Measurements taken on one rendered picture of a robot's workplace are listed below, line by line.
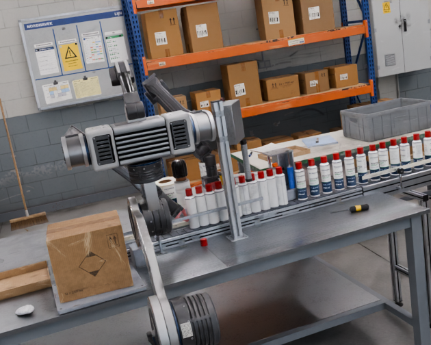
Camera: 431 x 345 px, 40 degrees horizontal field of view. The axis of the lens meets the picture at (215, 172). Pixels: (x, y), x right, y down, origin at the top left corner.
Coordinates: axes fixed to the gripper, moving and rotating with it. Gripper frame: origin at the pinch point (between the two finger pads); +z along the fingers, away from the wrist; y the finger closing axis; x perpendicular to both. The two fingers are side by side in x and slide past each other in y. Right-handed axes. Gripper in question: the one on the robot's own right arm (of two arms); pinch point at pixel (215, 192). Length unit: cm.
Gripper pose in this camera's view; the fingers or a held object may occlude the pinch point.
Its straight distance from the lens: 302.0
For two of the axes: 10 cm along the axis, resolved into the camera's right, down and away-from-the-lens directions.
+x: 3.3, 1.7, -9.3
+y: -9.3, 2.1, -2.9
